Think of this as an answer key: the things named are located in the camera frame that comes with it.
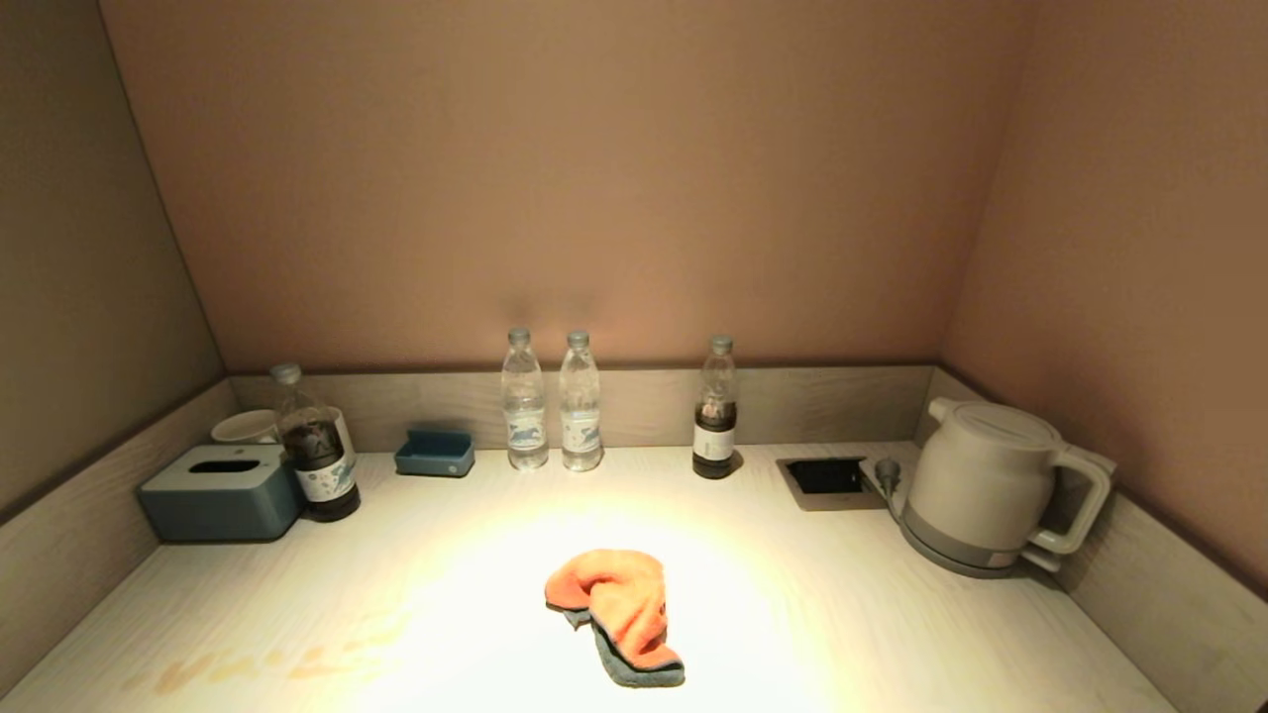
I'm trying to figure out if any clear water bottle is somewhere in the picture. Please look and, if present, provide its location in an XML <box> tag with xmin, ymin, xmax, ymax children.
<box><xmin>559</xmin><ymin>330</ymin><xmax>605</xmax><ymax>472</ymax></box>
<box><xmin>500</xmin><ymin>328</ymin><xmax>550</xmax><ymax>470</ymax></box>

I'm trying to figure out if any small dark drink bottle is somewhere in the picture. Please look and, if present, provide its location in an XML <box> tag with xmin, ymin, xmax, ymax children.
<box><xmin>692</xmin><ymin>335</ymin><xmax>739</xmax><ymax>480</ymax></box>

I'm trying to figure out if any white electric kettle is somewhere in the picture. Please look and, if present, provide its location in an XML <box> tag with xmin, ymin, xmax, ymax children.
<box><xmin>906</xmin><ymin>397</ymin><xmax>1117</xmax><ymax>570</ymax></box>

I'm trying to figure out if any recessed black socket box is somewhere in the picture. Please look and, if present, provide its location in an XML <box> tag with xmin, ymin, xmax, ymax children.
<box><xmin>777</xmin><ymin>456</ymin><xmax>888</xmax><ymax>512</ymax></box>

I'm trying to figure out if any orange microfibre cloth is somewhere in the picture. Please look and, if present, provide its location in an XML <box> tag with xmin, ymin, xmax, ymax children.
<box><xmin>544</xmin><ymin>549</ymin><xmax>687</xmax><ymax>689</ymax></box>

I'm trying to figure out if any white ceramic cup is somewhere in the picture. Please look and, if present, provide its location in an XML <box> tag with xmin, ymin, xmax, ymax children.
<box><xmin>210</xmin><ymin>409</ymin><xmax>280</xmax><ymax>446</ymax></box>

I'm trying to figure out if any large dark drink bottle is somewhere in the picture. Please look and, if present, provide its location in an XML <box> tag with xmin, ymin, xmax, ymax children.
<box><xmin>269</xmin><ymin>362</ymin><xmax>362</xmax><ymax>523</ymax></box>

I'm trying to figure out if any blue tissue box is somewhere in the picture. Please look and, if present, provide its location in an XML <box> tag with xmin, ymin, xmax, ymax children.
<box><xmin>137</xmin><ymin>444</ymin><xmax>303</xmax><ymax>543</ymax></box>

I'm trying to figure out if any grey kettle base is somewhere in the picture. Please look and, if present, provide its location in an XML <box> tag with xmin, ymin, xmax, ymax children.
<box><xmin>897</xmin><ymin>500</ymin><xmax>1041</xmax><ymax>579</ymax></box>

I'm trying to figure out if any small blue tray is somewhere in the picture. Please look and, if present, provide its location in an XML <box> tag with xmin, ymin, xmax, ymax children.
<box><xmin>394</xmin><ymin>428</ymin><xmax>476</xmax><ymax>478</ymax></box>

